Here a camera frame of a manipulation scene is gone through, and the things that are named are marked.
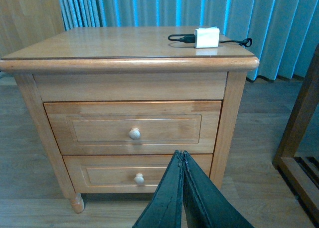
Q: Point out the wooden nightstand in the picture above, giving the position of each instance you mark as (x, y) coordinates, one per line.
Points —
(130, 64)

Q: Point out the light wood cabinet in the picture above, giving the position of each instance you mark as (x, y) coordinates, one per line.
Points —
(26, 22)

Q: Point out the dark wooden furniture frame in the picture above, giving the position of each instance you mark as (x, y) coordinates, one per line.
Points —
(302, 173)

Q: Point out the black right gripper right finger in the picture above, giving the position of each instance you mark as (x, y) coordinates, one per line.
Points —
(204, 205)

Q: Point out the white power adapter box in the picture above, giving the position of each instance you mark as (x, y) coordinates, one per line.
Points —
(207, 37)

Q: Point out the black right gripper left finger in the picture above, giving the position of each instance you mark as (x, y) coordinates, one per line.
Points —
(164, 210)

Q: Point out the light grey-blue curtain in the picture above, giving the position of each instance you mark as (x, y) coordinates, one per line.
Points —
(285, 33)

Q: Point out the wooden drawer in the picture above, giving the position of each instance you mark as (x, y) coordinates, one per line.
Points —
(116, 174)
(134, 128)

